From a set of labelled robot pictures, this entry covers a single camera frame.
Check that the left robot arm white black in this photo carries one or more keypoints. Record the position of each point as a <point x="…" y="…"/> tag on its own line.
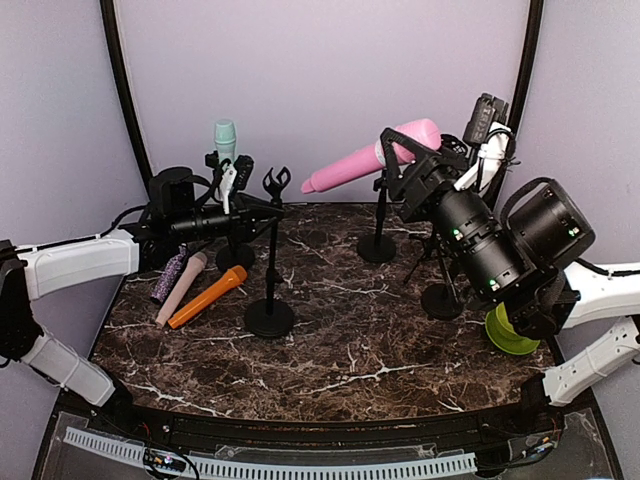
<point x="183" y="208"/>

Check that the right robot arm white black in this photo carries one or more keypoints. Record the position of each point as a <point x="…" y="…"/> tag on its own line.
<point x="528" y="257"/>

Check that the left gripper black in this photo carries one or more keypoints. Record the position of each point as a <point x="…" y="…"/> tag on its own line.
<point x="243" y="214"/>

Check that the mint green microphone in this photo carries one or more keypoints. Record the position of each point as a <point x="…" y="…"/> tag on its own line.
<point x="225" y="139"/>

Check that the orange microphone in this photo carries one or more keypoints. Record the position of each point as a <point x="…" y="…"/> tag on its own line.
<point x="231" y="279"/>

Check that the black tripod stand with shock mount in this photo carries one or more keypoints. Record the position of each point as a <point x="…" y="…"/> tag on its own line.
<point x="429" y="243"/>

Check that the black front rail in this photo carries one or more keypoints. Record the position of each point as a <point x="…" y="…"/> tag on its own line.
<point x="482" y="429"/>

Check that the glitter microphone with silver grille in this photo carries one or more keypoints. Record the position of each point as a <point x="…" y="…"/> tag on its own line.
<point x="170" y="275"/>

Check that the black stand under mint microphone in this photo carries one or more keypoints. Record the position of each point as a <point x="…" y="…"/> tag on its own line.
<point x="233" y="253"/>

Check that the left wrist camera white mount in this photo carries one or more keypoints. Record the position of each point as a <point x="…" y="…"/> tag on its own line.
<point x="234" y="176"/>

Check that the pink microphone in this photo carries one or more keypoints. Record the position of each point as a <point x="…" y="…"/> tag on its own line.
<point x="370" y="159"/>

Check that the green bowl on saucer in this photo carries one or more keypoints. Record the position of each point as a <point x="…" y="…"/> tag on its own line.
<point x="503" y="336"/>

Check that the right black corner post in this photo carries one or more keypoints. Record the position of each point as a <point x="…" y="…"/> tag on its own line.
<point x="530" y="43"/>

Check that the cream white microphone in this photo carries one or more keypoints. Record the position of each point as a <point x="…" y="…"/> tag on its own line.
<point x="195" y="265"/>

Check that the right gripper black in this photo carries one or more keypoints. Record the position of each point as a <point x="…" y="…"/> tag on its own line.
<point x="433" y="172"/>

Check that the black corner post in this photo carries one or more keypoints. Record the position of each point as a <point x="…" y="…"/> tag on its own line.
<point x="124" y="92"/>
<point x="530" y="43"/>

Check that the left black corner post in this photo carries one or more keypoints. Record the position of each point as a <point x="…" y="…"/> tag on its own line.
<point x="124" y="92"/>

